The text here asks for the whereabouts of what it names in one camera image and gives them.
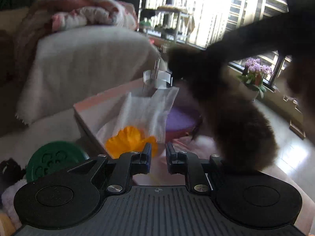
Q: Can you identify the orange fabric flower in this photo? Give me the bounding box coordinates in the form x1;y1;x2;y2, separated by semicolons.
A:
105;126;158;159

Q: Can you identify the pink purple round sponge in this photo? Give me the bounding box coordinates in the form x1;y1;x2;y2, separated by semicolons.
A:
166;107;200;142

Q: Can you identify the white paper towel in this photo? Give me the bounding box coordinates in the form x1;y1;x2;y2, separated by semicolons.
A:
96;87;179;144

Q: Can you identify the brown furry plush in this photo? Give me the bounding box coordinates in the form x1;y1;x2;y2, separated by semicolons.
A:
168;48;278;171

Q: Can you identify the lilac fluffy sock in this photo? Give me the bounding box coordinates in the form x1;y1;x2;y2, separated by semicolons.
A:
1;179;27;230

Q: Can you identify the purple orchid in white pot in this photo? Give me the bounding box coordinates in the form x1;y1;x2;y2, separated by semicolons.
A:
238;58;273;101

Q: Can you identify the pink cardboard box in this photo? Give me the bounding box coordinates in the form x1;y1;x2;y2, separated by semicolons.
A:
74;79;216;185

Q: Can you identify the green lid glass jar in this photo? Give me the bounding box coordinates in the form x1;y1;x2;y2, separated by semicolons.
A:
26;141;89;183

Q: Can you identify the clear tape roll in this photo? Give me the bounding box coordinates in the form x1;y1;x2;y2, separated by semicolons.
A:
143;70;172;89

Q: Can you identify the metal hair clip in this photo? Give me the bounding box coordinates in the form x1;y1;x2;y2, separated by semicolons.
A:
152;56;161;80

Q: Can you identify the beige covered sofa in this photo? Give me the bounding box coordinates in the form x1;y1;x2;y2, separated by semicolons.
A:
1;8;158;155

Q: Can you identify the metal shelf rack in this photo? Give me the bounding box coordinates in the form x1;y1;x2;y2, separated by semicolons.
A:
138;0;194;43

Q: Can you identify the pink floral blanket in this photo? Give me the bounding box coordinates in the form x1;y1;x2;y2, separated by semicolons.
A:
25;0;138;32

